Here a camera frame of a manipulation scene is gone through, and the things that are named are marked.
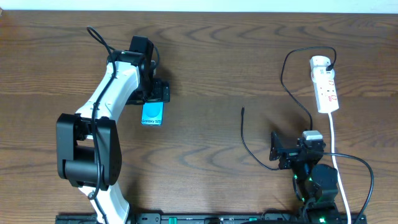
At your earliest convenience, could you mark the white power strip cord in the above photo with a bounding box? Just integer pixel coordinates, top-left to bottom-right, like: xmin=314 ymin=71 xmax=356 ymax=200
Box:
xmin=327 ymin=112 xmax=352 ymax=224

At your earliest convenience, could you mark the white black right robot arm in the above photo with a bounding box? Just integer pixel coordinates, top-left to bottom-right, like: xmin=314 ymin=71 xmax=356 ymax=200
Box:
xmin=269 ymin=131 xmax=343 ymax=223

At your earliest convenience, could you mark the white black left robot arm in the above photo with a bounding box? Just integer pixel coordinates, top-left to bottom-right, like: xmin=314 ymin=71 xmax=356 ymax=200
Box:
xmin=55 ymin=35 xmax=170 ymax=223

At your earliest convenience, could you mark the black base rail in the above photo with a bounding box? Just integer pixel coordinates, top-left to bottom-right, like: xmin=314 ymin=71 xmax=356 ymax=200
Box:
xmin=55 ymin=212 xmax=368 ymax=224

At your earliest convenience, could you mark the white power strip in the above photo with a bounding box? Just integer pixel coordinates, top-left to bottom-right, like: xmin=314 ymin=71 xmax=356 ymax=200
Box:
xmin=308 ymin=55 xmax=340 ymax=114

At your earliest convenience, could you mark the blue screen smartphone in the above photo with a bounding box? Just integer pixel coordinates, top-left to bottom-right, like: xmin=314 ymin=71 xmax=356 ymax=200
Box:
xmin=141 ymin=102 xmax=164 ymax=126

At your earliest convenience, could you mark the white charger adapter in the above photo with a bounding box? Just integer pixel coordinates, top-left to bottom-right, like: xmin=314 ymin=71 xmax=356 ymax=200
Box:
xmin=310 ymin=55 xmax=335 ymax=83

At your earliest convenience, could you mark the black charger cable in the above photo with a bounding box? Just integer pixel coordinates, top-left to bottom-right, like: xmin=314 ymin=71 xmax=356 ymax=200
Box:
xmin=240 ymin=46 xmax=338 ymax=171

